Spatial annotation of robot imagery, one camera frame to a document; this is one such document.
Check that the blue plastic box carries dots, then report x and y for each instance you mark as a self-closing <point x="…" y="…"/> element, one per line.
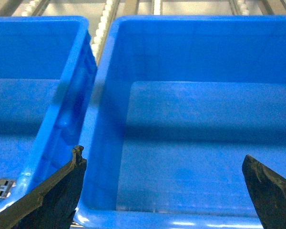
<point x="47" y="72"/>
<point x="177" y="104"/>

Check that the metal roller rack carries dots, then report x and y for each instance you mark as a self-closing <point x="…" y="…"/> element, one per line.
<point x="102" y="13"/>

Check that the blue plastic box middle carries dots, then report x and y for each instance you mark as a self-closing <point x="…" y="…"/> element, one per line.
<point x="177" y="104"/>

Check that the blue plastic box left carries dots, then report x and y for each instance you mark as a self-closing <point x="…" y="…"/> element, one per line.
<point x="47" y="72"/>

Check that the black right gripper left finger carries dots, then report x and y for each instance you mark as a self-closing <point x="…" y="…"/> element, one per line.
<point x="52" y="204"/>

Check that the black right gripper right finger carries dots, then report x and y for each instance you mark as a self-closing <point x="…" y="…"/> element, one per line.
<point x="267" y="190"/>

